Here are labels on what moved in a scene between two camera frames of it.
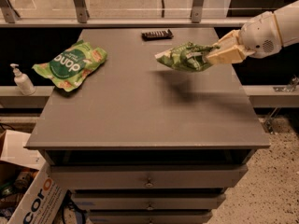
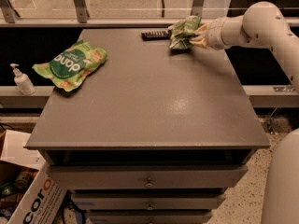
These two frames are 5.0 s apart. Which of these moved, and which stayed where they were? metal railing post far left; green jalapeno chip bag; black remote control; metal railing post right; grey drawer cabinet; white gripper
Moved: green jalapeno chip bag; white gripper
Stayed: metal railing post right; grey drawer cabinet; metal railing post far left; black remote control
